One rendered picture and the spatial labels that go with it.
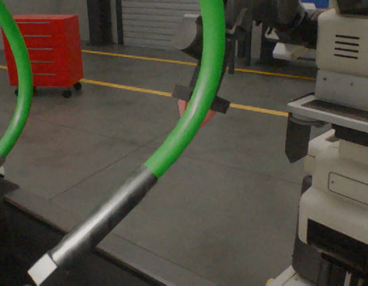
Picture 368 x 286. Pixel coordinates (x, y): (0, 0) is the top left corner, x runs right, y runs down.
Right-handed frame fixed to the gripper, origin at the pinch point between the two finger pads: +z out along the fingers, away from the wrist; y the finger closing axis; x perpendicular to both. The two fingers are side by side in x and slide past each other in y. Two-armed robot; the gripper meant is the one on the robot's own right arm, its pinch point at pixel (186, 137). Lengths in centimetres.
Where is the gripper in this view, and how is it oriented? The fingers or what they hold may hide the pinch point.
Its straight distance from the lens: 79.3
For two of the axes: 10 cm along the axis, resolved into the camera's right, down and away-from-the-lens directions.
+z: -3.2, 9.4, 0.5
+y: 7.0, 2.8, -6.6
